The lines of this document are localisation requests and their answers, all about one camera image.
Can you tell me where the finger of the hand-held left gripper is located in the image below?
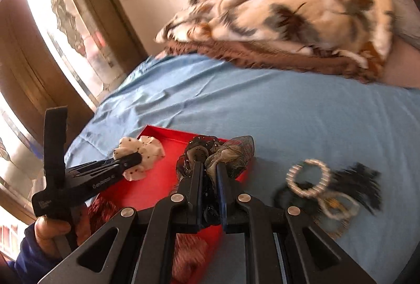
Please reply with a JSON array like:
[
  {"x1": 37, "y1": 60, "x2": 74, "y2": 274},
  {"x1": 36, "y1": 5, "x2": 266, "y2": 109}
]
[
  {"x1": 98, "y1": 152, "x2": 143, "y2": 173},
  {"x1": 66, "y1": 157, "x2": 116, "y2": 173}
]

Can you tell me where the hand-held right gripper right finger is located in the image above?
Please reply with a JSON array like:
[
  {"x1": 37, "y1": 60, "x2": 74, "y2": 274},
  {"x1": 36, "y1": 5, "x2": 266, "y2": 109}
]
[{"x1": 215, "y1": 162, "x2": 378, "y2": 284}]

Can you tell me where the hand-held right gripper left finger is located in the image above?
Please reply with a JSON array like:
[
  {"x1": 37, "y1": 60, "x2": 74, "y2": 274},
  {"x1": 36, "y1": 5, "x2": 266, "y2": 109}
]
[{"x1": 38, "y1": 161, "x2": 211, "y2": 284}]

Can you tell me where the white dotted scrunchie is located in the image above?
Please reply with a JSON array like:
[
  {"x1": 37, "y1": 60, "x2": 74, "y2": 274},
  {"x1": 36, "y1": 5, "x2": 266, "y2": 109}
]
[{"x1": 113, "y1": 136, "x2": 166, "y2": 182}]

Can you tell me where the black sheer dotted scrunchie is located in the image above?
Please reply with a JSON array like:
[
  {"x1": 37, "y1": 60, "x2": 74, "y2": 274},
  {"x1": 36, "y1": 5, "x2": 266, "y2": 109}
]
[{"x1": 175, "y1": 136, "x2": 228, "y2": 229}]

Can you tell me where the red jewelry box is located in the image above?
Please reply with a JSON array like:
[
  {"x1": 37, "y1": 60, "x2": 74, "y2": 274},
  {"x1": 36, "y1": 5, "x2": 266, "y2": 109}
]
[{"x1": 85, "y1": 125, "x2": 255, "y2": 259}]

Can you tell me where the red mesh dotted scrunchie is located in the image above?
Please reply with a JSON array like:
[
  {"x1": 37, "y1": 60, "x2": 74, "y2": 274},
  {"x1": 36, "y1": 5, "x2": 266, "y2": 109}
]
[{"x1": 87, "y1": 197, "x2": 124, "y2": 233}]

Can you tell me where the white pearl bracelet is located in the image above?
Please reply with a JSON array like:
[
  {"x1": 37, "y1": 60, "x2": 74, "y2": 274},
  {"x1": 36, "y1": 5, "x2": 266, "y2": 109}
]
[
  {"x1": 286, "y1": 158, "x2": 330, "y2": 198},
  {"x1": 316, "y1": 191, "x2": 360, "y2": 219}
]

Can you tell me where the leopard print scrunchie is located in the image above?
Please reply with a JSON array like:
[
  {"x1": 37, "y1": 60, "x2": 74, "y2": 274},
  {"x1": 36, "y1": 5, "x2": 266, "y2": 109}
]
[{"x1": 310, "y1": 196, "x2": 352, "y2": 239}]

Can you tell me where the person's left hand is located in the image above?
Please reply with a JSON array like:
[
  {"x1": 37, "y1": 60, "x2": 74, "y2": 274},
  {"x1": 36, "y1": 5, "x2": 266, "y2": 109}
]
[{"x1": 34, "y1": 208, "x2": 91, "y2": 260}]

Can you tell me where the blue bed sheet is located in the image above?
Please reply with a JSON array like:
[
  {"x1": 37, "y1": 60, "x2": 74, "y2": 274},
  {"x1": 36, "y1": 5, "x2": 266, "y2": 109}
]
[{"x1": 64, "y1": 54, "x2": 420, "y2": 284}]

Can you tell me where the red plaid scrunchie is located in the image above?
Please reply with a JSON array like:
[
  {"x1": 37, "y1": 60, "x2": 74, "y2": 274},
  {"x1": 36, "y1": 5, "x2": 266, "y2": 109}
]
[{"x1": 170, "y1": 233, "x2": 211, "y2": 284}]

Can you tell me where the brown ruffled blanket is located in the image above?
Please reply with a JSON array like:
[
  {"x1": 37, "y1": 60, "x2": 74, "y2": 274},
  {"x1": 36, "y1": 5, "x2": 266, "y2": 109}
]
[{"x1": 164, "y1": 40, "x2": 388, "y2": 84}]

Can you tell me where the stained glass window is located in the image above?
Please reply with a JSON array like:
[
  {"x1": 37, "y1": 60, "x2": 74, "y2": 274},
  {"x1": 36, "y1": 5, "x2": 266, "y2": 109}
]
[{"x1": 0, "y1": 0, "x2": 117, "y2": 201}]

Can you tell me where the thin black scrunchie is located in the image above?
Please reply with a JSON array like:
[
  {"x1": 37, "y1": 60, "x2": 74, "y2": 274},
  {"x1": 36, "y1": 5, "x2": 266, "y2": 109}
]
[{"x1": 274, "y1": 162, "x2": 383, "y2": 216}]

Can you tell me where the leaf print quilted blanket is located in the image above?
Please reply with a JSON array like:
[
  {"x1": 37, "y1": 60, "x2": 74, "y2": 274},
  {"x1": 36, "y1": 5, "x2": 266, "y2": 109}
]
[{"x1": 155, "y1": 0, "x2": 396, "y2": 70}]

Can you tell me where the beige pillow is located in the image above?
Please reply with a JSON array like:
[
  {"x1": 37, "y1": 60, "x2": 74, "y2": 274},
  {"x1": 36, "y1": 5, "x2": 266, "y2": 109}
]
[{"x1": 385, "y1": 36, "x2": 420, "y2": 89}]

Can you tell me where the white quilted pillow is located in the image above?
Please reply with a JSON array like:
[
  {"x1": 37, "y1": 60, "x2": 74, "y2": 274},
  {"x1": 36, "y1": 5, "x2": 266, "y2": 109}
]
[{"x1": 392, "y1": 0, "x2": 420, "y2": 50}]

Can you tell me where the wooden window frame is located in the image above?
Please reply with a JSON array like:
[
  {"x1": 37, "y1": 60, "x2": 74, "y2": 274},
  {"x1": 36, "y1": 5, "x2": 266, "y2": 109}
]
[{"x1": 0, "y1": 0, "x2": 149, "y2": 215}]

